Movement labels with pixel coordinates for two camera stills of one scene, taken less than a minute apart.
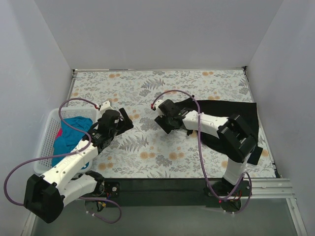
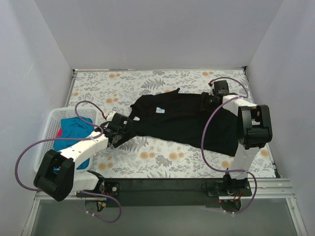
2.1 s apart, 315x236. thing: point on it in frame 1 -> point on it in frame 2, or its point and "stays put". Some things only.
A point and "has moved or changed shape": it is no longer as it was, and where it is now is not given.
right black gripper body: (164, 123) -> (205, 101)
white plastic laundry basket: (46, 145) stays put
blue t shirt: (71, 137) stays put
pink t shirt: (60, 132) stays put
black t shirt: (246, 111) has moved or changed shape
